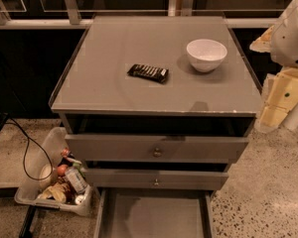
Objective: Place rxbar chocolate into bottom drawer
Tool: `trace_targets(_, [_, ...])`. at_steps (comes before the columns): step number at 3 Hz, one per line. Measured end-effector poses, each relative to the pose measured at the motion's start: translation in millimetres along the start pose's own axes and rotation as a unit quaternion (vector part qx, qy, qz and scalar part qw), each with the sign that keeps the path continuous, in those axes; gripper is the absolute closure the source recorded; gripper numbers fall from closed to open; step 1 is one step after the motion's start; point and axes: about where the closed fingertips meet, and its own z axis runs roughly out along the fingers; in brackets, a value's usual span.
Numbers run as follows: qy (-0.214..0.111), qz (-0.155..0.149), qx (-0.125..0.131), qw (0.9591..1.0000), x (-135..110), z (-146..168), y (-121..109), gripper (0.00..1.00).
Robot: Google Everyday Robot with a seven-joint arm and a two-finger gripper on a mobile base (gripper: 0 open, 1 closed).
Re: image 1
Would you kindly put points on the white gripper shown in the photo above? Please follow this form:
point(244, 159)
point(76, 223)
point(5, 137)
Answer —
point(290, 44)

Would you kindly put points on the black rxbar chocolate bar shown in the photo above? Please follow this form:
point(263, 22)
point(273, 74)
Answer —
point(149, 72)

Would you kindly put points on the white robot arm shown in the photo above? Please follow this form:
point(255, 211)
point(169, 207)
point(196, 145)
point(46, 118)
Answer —
point(296, 116)

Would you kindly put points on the grey drawer cabinet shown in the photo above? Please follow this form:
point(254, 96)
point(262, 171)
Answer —
point(95, 95)

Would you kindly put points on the grey top drawer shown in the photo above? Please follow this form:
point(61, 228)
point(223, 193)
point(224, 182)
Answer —
point(156, 149)

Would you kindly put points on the grey open bottom drawer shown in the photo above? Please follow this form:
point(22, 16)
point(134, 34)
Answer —
point(154, 213)

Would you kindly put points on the grey middle drawer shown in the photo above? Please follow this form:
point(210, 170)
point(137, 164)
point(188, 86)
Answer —
point(156, 179)

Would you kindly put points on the white ceramic bowl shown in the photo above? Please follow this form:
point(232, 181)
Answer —
point(205, 55)

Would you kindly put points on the silver can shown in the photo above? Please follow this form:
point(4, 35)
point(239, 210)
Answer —
point(76, 180)

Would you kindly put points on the red apple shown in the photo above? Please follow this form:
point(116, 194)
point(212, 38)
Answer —
point(61, 170)

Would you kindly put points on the clear plastic bin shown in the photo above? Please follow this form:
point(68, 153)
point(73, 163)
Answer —
point(41, 171)

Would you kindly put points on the yellow snack bag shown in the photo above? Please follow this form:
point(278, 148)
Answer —
point(59, 192)

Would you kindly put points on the metal railing frame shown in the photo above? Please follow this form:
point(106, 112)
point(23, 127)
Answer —
point(40, 13)

